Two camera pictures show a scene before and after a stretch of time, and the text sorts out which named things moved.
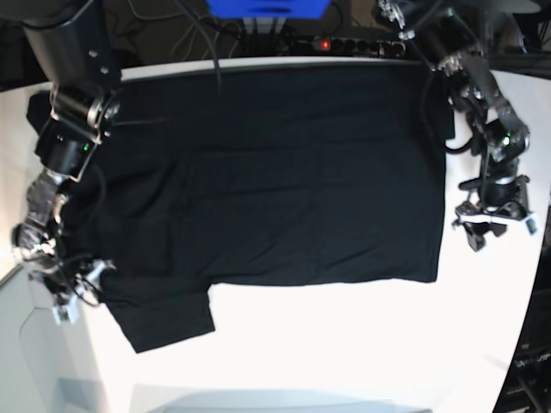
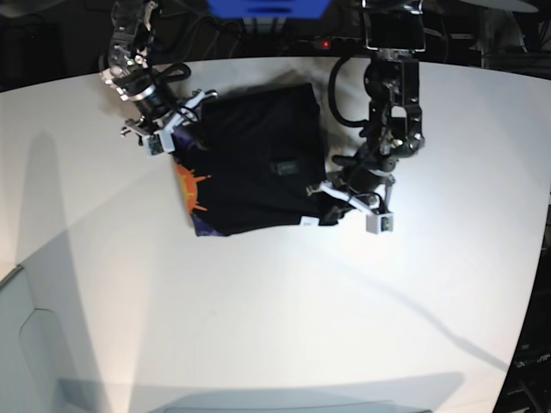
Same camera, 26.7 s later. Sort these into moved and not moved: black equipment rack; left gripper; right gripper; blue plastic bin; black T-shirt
Moved: right gripper; left gripper; black T-shirt
Not moved: black equipment rack; blue plastic bin
